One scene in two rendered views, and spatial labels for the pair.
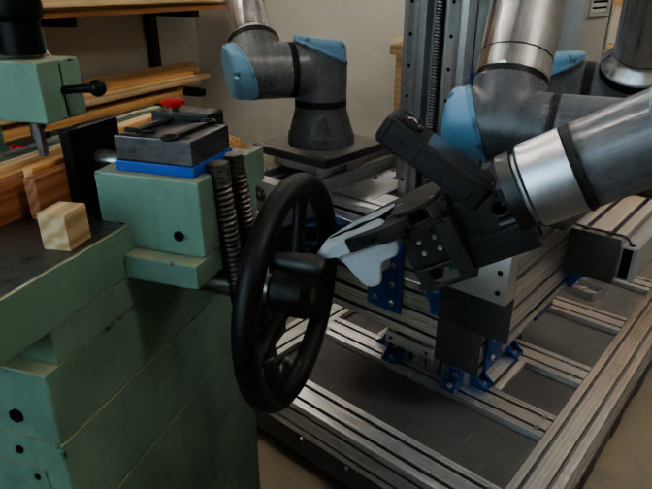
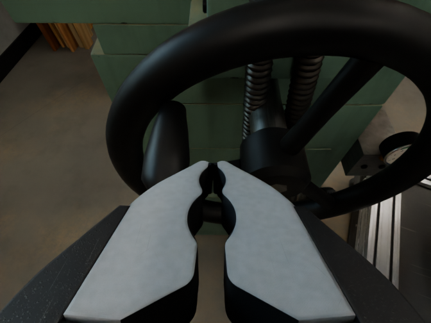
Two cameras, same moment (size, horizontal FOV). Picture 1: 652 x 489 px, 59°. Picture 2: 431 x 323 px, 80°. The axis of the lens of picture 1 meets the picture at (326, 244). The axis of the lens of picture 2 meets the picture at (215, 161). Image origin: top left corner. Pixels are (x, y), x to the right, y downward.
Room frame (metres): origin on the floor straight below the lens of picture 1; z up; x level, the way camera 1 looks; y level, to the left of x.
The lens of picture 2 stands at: (0.52, -0.06, 1.01)
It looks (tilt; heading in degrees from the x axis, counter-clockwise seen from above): 58 degrees down; 71
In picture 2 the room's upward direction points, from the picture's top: 1 degrees clockwise
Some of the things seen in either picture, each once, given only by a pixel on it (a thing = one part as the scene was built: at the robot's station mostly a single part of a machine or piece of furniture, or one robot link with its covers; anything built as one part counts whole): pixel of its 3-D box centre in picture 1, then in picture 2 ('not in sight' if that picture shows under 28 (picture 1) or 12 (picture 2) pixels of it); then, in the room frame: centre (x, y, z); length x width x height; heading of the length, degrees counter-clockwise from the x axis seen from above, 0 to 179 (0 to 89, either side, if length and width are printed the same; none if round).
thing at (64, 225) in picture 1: (64, 225); not in sight; (0.55, 0.27, 0.92); 0.04 x 0.03 x 0.04; 168
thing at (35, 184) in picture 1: (81, 178); not in sight; (0.70, 0.31, 0.92); 0.17 x 0.02 x 0.05; 161
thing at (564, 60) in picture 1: (546, 92); not in sight; (0.97, -0.37, 0.98); 0.13 x 0.12 x 0.14; 64
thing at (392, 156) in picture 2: not in sight; (397, 150); (0.89, 0.08, 0.65); 0.06 x 0.04 x 0.08; 161
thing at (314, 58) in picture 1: (317, 67); not in sight; (1.30, 0.02, 0.98); 0.13 x 0.12 x 0.14; 106
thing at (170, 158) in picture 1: (179, 135); not in sight; (0.67, 0.17, 0.99); 0.13 x 0.11 x 0.06; 161
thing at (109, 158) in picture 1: (114, 160); not in sight; (0.69, 0.26, 0.95); 0.09 x 0.07 x 0.09; 161
